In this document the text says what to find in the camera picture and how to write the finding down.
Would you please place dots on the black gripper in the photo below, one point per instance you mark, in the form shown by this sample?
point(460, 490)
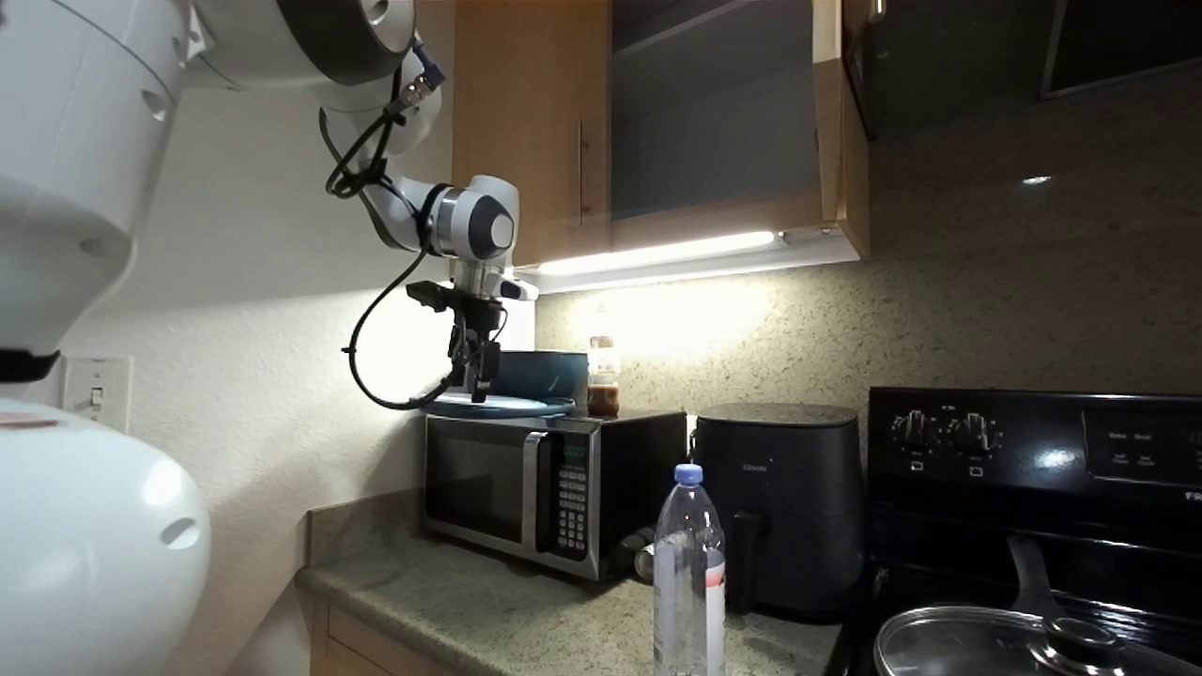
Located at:
point(481, 318)

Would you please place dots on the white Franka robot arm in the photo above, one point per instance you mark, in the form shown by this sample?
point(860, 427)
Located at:
point(76, 137)

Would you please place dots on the wooden base cabinet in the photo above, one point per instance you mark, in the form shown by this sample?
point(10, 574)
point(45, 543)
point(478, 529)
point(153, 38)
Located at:
point(357, 642)

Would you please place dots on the under-cabinet light strip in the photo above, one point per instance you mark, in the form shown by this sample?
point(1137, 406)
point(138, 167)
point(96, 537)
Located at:
point(652, 254)

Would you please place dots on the frying pan with glass lid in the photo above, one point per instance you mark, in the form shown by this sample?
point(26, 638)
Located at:
point(989, 642)

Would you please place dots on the small grey round object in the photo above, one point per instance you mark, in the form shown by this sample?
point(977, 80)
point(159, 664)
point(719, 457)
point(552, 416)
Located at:
point(639, 554)

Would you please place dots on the wooden wall cabinet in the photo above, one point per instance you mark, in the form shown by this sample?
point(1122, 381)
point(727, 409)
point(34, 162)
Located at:
point(538, 115)

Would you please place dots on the black and steel microwave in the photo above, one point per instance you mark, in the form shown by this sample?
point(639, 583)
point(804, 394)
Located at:
point(500, 490)

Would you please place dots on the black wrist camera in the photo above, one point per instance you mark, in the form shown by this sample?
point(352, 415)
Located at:
point(432, 296)

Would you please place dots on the clear plastic water bottle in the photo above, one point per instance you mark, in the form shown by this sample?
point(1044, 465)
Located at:
point(687, 574)

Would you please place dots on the black air fryer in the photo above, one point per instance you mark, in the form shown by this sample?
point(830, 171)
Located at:
point(781, 499)

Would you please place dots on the clear bottle with brown sauce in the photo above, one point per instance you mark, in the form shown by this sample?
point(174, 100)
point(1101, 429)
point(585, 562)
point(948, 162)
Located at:
point(601, 381)

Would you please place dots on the dark blue bowl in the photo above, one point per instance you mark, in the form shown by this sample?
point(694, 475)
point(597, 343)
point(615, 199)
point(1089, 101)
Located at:
point(550, 374)

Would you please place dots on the white wall light switch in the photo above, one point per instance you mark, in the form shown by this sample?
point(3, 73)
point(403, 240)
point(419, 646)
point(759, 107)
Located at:
point(96, 390)

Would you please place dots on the black electric stove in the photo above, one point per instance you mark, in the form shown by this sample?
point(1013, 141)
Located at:
point(1038, 499)

